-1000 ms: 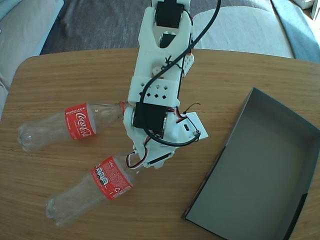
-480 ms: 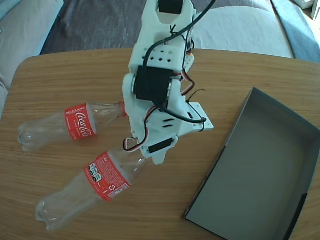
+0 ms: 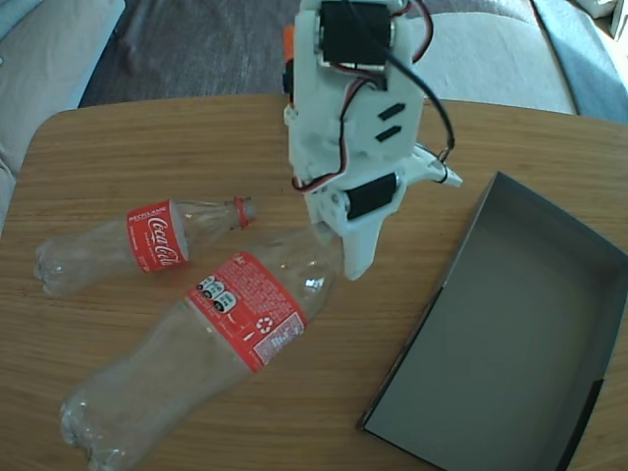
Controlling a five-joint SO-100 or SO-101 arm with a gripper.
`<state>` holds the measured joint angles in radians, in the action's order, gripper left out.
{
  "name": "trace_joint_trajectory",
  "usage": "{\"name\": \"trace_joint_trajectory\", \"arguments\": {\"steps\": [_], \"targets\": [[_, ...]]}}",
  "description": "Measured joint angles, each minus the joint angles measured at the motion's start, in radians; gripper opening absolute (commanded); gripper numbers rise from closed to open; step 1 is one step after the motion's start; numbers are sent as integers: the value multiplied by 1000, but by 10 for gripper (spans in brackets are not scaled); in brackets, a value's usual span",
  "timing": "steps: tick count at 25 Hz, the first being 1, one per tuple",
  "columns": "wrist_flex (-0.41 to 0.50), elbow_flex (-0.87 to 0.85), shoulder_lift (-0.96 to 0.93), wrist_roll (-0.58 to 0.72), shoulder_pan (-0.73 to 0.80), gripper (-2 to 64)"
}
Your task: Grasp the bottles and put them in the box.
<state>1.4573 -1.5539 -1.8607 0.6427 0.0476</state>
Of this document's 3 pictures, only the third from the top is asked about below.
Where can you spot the flat white camera plate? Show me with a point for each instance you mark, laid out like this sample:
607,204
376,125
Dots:
432,169

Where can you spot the white cushioned seat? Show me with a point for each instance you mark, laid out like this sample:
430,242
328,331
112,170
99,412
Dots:
490,64

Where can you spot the grey cardboard box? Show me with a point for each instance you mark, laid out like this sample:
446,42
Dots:
515,319

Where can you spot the blue grey blanket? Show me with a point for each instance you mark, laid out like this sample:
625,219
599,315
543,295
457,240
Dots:
589,59

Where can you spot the light grey sofa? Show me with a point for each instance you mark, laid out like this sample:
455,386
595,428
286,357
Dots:
49,73

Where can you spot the clear bottle red printed label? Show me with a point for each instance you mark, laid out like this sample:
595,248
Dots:
255,314

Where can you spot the orange black clamp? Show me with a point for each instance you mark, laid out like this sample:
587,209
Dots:
288,41

